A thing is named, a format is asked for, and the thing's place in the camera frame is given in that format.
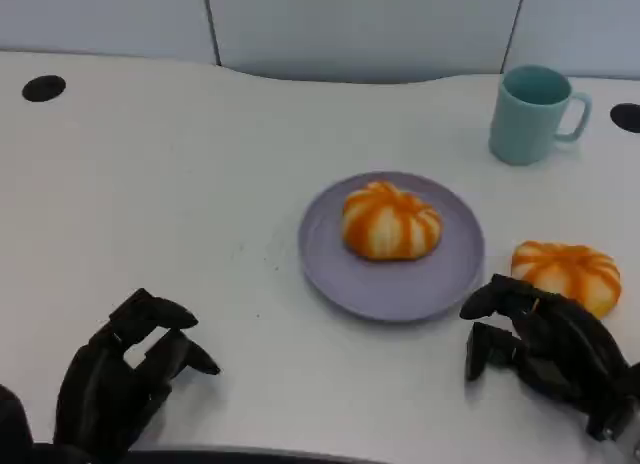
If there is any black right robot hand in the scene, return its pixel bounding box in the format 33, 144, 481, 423
459, 273, 640, 441

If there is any lilac plate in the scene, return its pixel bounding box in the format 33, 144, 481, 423
297, 170, 486, 324

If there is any black table cable hole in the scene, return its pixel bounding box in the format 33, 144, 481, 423
21, 74, 67, 104
609, 102, 640, 134

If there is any pale green mug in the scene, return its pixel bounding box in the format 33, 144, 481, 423
487, 64, 594, 167

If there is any grey partition panel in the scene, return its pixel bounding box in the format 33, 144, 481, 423
503, 0, 640, 79
203, 0, 527, 84
0, 0, 222, 66

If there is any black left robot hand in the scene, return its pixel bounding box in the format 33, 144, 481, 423
53, 287, 223, 460

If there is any orange and white bread roll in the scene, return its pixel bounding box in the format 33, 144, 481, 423
340, 180, 445, 263
510, 240, 623, 320

